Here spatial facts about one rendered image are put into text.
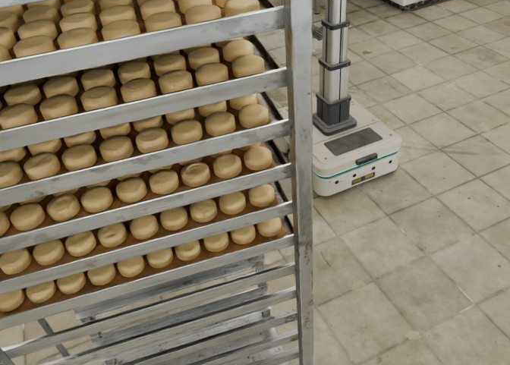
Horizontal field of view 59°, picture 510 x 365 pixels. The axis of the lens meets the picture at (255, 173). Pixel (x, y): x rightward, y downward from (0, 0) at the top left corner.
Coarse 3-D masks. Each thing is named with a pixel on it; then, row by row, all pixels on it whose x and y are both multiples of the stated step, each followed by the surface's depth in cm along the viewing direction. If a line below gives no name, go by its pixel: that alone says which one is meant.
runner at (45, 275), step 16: (272, 208) 83; (288, 208) 84; (208, 224) 81; (224, 224) 82; (240, 224) 83; (160, 240) 80; (176, 240) 81; (192, 240) 82; (96, 256) 78; (112, 256) 79; (128, 256) 80; (32, 272) 76; (48, 272) 77; (64, 272) 78; (0, 288) 76; (16, 288) 77
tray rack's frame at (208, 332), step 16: (80, 320) 150; (240, 320) 179; (256, 320) 179; (192, 336) 176; (256, 336) 174; (0, 352) 84; (64, 352) 124; (144, 352) 172; (208, 352) 170; (272, 352) 168
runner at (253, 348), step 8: (272, 336) 115; (280, 336) 115; (288, 336) 112; (296, 336) 113; (256, 344) 114; (264, 344) 111; (272, 344) 112; (280, 344) 113; (224, 352) 113; (232, 352) 113; (240, 352) 110; (248, 352) 111; (256, 352) 112; (200, 360) 112; (208, 360) 112; (216, 360) 109; (224, 360) 110; (232, 360) 111
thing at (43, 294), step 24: (216, 240) 91; (240, 240) 91; (264, 240) 92; (120, 264) 88; (144, 264) 90; (168, 264) 90; (24, 288) 88; (48, 288) 85; (72, 288) 85; (96, 288) 86; (0, 312) 84
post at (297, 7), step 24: (288, 0) 58; (288, 24) 60; (288, 48) 62; (288, 72) 65; (312, 72) 64; (288, 96) 68; (312, 96) 67; (288, 120) 72; (312, 120) 70; (312, 144) 73; (312, 168) 76; (312, 192) 79; (312, 216) 83; (312, 240) 87; (312, 264) 92; (312, 288) 97; (312, 312) 103; (312, 336) 109; (312, 360) 117
